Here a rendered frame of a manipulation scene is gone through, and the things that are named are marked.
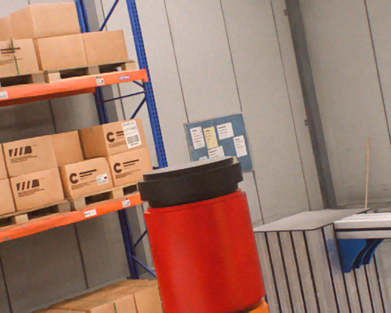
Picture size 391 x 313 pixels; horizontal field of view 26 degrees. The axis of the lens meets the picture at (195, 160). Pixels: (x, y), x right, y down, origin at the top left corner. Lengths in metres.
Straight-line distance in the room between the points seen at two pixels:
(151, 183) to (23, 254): 10.17
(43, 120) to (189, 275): 10.43
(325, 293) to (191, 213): 1.81
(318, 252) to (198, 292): 1.78
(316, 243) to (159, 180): 1.78
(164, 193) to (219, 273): 0.04
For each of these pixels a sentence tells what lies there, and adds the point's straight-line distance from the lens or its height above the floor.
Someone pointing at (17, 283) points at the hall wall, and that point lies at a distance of 10.52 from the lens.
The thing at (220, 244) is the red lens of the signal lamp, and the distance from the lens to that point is 0.39.
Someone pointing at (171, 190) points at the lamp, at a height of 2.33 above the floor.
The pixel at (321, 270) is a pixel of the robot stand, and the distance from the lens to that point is 2.17.
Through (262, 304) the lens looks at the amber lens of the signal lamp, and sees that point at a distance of 0.41.
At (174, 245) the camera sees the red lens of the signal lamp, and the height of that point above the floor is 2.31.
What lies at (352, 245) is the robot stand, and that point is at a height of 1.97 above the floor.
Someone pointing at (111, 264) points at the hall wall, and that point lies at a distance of 11.24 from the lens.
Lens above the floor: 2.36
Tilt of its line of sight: 3 degrees down
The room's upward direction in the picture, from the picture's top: 11 degrees counter-clockwise
